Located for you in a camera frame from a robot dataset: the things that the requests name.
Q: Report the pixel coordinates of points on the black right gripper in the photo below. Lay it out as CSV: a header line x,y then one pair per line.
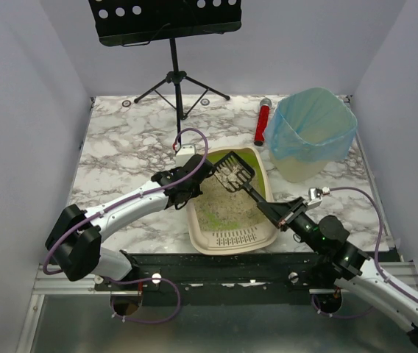
x,y
291,211

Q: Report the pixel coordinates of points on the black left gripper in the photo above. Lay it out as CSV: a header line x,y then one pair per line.
x,y
197,170

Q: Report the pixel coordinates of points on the beige green litter box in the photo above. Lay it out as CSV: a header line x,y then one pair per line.
x,y
223,223

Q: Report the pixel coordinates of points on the grey litter clump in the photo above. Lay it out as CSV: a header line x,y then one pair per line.
x,y
230,178

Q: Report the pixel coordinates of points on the black litter scoop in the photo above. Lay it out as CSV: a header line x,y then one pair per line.
x,y
231,160

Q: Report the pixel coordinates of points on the bin with blue bag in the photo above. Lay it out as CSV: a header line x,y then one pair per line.
x,y
307,131

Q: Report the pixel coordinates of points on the red microphone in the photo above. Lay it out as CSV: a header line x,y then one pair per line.
x,y
263,116

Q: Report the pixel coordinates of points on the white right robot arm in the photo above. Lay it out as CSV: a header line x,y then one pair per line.
x,y
346,266

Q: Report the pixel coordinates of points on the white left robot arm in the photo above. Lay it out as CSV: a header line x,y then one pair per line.
x,y
75,244

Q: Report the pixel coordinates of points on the left table grommet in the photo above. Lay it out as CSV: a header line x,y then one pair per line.
x,y
126,102

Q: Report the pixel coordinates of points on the black music stand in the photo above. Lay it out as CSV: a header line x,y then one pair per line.
x,y
139,23

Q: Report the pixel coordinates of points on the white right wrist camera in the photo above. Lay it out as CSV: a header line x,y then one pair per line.
x,y
315,197

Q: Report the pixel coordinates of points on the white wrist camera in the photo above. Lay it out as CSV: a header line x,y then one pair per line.
x,y
315,197
184,154

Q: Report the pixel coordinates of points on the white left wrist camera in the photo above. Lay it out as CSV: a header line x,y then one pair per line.
x,y
184,154

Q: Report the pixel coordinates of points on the black mounting base rail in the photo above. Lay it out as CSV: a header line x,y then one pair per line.
x,y
197,279

